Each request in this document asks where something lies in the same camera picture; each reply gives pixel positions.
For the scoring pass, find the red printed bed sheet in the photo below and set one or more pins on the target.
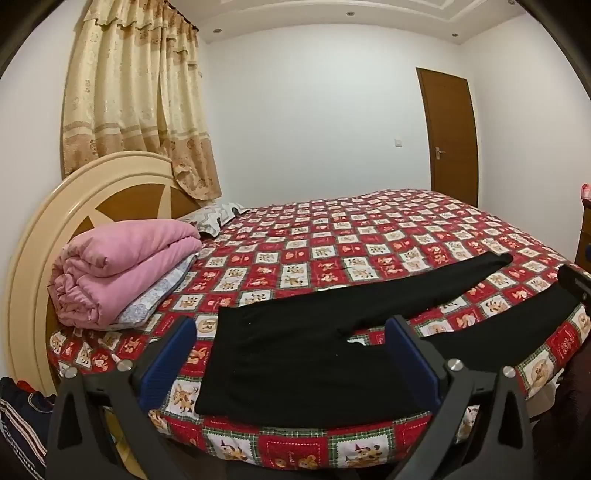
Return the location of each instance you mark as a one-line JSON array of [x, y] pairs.
[[323, 249]]

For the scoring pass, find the grey patterned folded quilt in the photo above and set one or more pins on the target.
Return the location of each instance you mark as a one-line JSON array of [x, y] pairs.
[[152, 295]]

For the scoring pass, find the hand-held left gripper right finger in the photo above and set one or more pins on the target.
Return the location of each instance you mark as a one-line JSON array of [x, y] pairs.
[[411, 364]]

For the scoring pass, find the dark striped bag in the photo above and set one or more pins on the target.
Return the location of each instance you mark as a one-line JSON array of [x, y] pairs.
[[23, 424]]

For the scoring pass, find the beige patterned curtain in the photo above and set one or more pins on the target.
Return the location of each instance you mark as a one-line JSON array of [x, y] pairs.
[[134, 92]]

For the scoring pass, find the dark curtain rod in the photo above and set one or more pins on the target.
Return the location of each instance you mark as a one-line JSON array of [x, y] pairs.
[[182, 16]]

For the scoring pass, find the grey zigzag pillow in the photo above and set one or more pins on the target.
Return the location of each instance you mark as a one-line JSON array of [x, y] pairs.
[[217, 217]]

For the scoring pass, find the dark maroon cloth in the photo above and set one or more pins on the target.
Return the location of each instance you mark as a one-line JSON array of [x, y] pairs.
[[575, 415]]

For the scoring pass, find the cream and brown headboard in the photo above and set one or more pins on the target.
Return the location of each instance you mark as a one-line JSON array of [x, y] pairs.
[[60, 203]]

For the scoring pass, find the folded pink quilt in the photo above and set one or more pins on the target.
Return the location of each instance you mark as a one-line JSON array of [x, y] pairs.
[[120, 258]]

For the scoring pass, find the brown wooden door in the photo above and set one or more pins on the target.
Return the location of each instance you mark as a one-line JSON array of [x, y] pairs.
[[450, 134]]

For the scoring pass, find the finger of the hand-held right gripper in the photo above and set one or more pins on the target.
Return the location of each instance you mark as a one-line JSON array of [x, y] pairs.
[[575, 281]]

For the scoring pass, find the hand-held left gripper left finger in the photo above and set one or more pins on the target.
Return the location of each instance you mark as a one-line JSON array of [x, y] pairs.
[[168, 357]]

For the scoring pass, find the wooden dresser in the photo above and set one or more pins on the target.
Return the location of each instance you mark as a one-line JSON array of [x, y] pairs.
[[584, 235]]

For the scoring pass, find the red plaid cloth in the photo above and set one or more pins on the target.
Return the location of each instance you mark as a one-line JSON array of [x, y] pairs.
[[586, 191]]

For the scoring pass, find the black pants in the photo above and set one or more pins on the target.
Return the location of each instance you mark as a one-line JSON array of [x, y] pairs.
[[295, 350]]

